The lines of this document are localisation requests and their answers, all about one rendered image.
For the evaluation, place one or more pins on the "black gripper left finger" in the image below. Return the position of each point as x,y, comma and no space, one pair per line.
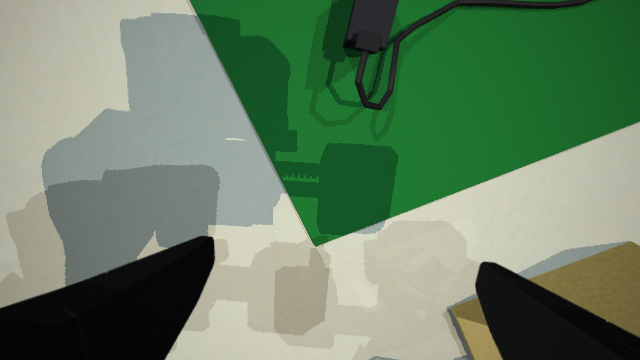
133,312

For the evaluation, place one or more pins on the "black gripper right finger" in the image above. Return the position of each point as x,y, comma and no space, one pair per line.
529,322

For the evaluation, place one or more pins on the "green circuit board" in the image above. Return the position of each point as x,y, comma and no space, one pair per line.
479,91

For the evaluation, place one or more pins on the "black fan cable with plug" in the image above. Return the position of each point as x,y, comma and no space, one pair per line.
371,22

